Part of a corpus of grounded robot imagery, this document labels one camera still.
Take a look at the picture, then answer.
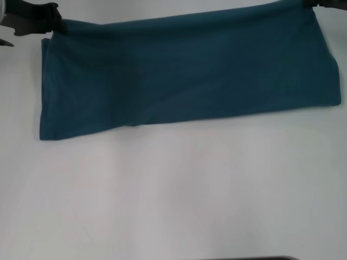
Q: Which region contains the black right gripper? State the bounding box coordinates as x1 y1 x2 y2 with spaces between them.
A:
303 0 347 11

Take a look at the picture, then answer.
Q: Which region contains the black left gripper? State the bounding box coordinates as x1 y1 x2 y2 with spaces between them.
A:
2 0 68 36

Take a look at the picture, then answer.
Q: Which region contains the teal t-shirt with pink print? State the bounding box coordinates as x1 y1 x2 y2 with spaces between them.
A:
39 2 342 142

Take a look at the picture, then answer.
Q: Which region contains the dark flat panel edge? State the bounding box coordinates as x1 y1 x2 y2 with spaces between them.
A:
243 256 295 260

